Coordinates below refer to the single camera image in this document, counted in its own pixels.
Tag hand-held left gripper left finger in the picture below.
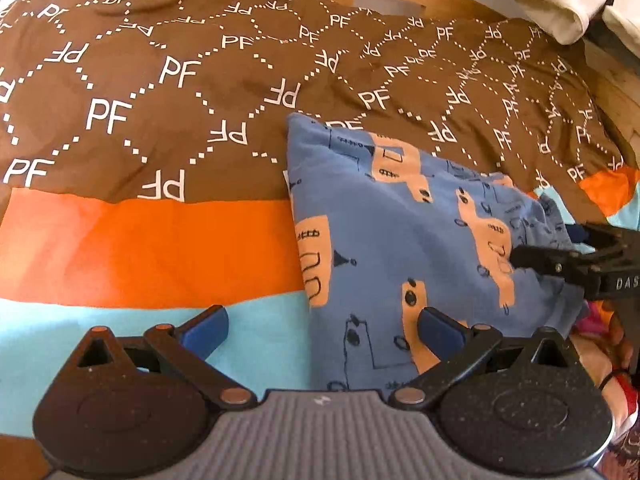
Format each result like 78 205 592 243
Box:
65 305 259 409

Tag beige hanging cloth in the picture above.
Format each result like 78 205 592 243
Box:
513 0 622 47
602 0 640 52

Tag blue pants with orange print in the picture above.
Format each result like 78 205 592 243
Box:
284 112 589 394

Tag black wristband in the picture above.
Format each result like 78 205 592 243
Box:
597 368 633 393

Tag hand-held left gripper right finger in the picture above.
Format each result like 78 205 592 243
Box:
389 306 579 411

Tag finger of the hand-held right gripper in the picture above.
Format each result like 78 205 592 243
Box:
510 244 603 287
567 221 640 259

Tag person's right forearm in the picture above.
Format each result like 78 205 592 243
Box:
570 332 640 413

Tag brown printed blanket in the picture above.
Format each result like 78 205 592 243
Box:
0 0 640 480

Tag person's right hand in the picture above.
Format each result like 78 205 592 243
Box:
606 310 636 370

